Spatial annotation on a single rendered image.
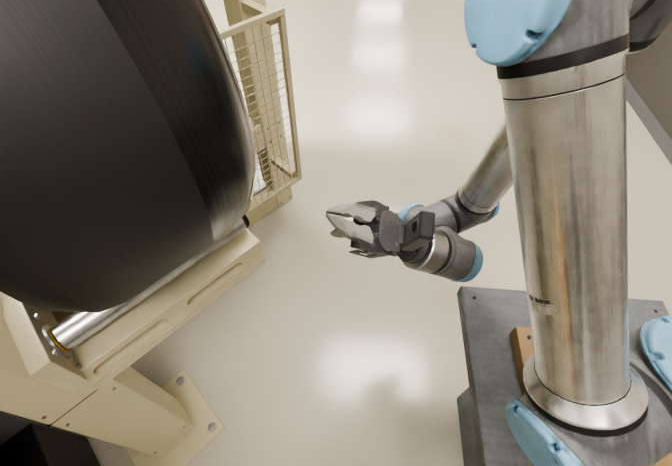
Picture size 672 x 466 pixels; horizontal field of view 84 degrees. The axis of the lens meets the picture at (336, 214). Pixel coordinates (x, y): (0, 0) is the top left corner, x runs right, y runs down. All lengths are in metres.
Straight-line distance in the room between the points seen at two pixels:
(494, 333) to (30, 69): 0.93
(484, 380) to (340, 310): 0.80
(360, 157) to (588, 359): 1.75
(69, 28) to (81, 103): 0.05
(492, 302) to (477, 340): 0.11
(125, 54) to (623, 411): 0.68
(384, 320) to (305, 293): 0.35
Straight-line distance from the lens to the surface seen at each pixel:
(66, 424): 1.05
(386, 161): 2.14
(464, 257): 0.77
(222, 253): 0.74
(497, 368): 0.97
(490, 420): 0.93
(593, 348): 0.57
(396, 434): 1.49
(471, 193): 0.84
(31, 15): 0.36
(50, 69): 0.36
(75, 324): 0.70
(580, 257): 0.49
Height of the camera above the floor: 1.46
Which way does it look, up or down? 51 degrees down
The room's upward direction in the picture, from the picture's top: straight up
